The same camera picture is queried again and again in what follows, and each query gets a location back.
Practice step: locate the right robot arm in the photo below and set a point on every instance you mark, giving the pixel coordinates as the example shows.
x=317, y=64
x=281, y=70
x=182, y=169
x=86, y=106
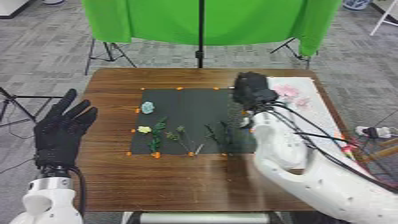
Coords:
x=285, y=146

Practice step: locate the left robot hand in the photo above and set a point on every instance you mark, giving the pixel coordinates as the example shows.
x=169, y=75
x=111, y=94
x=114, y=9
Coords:
x=57, y=133

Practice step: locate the pink flower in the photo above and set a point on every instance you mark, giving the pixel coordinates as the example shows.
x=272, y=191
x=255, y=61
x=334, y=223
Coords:
x=302, y=104

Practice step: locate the black tripod stand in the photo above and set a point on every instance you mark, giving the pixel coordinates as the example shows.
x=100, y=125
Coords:
x=290, y=50
x=18, y=103
x=109, y=50

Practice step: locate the pale grey bar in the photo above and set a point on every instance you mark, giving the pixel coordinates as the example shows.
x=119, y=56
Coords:
x=201, y=218

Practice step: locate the black stand pole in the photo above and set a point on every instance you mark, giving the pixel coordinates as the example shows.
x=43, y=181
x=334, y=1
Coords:
x=201, y=33

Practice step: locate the yellow flower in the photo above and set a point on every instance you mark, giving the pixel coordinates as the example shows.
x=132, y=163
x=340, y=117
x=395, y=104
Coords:
x=144, y=129

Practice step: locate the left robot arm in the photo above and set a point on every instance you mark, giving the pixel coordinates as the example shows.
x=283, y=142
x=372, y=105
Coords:
x=50, y=200

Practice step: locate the blue flower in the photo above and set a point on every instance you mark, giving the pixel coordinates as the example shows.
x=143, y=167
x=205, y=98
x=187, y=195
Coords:
x=148, y=107

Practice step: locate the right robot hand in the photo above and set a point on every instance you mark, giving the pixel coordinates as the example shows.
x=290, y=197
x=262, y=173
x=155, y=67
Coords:
x=253, y=89

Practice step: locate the dark mat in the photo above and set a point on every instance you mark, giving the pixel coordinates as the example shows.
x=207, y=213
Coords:
x=189, y=110

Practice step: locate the white sheet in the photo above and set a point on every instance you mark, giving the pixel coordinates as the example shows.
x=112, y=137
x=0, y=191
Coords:
x=308, y=86

